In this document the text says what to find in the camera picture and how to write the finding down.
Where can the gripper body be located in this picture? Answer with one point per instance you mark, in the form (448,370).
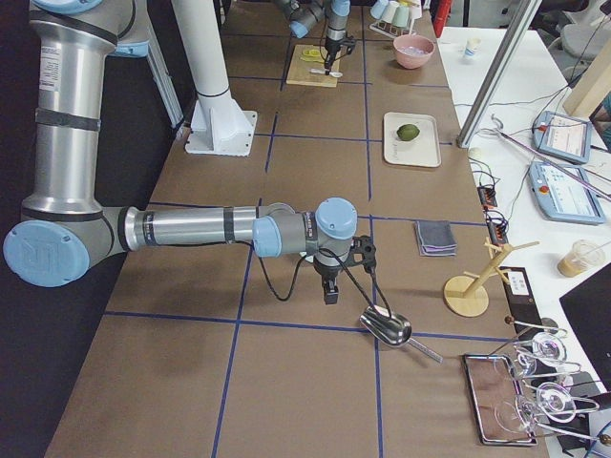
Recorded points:
(331,48)
(326,275)

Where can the white plastic spoon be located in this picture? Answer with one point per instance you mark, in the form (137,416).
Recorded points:
(319,71)

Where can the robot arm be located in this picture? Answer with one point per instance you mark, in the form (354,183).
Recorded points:
(65,231)
(302,18)

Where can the pink bowl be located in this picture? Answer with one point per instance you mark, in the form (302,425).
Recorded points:
(415,40)

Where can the yellow plastic knife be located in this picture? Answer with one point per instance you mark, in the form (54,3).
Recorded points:
(310,58)

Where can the bamboo cutting board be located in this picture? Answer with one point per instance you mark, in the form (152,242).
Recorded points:
(298,70)

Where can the cup rack with cups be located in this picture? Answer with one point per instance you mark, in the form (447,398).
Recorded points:
(395,18)

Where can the grey folded cloth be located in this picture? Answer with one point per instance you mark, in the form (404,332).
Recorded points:
(435,238)

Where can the clear ice cubes pile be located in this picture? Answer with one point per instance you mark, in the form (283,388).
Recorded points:
(413,51)

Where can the metal scoop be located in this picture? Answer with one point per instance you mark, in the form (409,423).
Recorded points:
(393,330)

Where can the wooden mug tree stand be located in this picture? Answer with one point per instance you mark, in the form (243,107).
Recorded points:
(465,294)

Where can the green avocado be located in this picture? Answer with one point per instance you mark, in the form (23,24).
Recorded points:
(408,132)

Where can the cream rabbit tray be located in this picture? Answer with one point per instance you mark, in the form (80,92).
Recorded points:
(421,152)

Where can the white pillar with base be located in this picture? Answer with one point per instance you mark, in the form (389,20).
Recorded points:
(218,126)

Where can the lower teach pendant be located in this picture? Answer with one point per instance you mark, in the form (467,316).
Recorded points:
(562,198)

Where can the teach pendant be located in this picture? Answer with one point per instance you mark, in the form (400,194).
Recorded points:
(563,136)
(562,198)

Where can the black framed tray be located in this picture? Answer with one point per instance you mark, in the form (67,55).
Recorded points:
(493,391)

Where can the iced coffee cup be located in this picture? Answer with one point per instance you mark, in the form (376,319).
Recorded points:
(583,256)

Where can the glass rack with glasses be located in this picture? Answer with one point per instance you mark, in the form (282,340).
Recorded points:
(543,406)

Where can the upper teach pendant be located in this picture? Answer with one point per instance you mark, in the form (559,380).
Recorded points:
(563,136)

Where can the aluminium frame post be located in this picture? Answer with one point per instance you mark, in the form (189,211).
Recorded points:
(519,24)

